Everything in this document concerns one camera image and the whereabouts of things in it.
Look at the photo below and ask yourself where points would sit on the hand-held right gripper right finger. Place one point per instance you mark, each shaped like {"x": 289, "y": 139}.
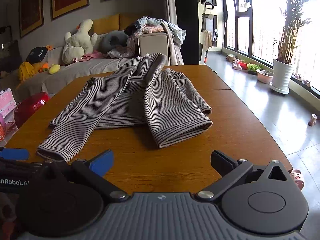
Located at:
{"x": 222, "y": 163}

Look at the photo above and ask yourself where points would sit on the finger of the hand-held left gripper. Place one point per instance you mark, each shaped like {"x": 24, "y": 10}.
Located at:
{"x": 15, "y": 154}

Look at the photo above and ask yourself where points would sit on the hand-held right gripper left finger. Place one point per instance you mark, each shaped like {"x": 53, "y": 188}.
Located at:
{"x": 102, "y": 163}

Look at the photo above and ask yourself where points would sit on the grey striped sweater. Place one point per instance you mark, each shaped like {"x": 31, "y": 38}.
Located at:
{"x": 125, "y": 97}

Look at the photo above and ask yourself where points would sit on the pile of clothes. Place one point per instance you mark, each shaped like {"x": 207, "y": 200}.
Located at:
{"x": 155, "y": 26}

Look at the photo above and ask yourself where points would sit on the pink jar with red label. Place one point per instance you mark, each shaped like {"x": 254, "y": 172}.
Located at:
{"x": 5, "y": 130}

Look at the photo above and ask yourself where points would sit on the pink metal-edged case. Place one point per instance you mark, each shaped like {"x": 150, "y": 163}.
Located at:
{"x": 7, "y": 102}

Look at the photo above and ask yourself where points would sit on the pink pig slipper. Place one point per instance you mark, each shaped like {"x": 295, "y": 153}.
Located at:
{"x": 297, "y": 177}

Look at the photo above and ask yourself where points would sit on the yellow plush toy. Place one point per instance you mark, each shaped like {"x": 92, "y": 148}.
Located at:
{"x": 25, "y": 70}

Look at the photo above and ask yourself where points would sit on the orange plush toy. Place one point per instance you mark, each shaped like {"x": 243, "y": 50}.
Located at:
{"x": 45, "y": 67}

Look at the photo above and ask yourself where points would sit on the yellow-green plush toy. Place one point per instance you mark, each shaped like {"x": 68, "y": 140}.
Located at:
{"x": 54, "y": 69}

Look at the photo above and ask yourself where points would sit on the grey sofa cover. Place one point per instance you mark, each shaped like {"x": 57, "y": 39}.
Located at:
{"x": 75, "y": 72}

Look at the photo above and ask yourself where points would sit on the pink basin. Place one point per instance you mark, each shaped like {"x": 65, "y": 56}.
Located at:
{"x": 265, "y": 77}

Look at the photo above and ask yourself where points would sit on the pink small shoes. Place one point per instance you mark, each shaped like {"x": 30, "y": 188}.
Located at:
{"x": 236, "y": 66}

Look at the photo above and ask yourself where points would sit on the green plant tray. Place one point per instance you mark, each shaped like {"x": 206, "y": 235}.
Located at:
{"x": 253, "y": 68}

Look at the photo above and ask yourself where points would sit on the black glass fish tank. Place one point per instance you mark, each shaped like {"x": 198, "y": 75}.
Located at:
{"x": 10, "y": 52}

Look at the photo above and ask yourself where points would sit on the red bowl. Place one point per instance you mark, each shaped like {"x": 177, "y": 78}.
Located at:
{"x": 242, "y": 63}

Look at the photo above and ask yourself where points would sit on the small plant bowl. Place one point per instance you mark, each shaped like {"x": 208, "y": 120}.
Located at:
{"x": 231, "y": 57}

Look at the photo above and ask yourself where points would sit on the potted plant in white pot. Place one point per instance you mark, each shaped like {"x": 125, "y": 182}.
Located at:
{"x": 282, "y": 75}

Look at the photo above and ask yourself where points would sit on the pink cloth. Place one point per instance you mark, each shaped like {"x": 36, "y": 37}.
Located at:
{"x": 92, "y": 55}

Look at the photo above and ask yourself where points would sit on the small white shoe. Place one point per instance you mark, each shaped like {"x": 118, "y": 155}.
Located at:
{"x": 298, "y": 77}
{"x": 307, "y": 82}

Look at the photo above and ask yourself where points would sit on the grey neck pillow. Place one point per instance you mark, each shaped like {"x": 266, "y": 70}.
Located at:
{"x": 110, "y": 41}

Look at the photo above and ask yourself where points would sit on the white plush duck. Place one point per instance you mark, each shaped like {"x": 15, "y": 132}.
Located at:
{"x": 77, "y": 42}

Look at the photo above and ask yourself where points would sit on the beige sofa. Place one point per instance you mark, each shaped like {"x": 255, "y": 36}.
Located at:
{"x": 152, "y": 45}

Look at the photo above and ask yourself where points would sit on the black framed window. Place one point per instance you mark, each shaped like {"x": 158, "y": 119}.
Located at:
{"x": 250, "y": 35}

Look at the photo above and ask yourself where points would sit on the yellow sofa cushion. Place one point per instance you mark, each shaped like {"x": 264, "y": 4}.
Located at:
{"x": 130, "y": 20}
{"x": 107, "y": 22}

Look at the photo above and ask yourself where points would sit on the beige curtain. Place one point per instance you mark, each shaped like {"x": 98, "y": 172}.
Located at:
{"x": 170, "y": 5}

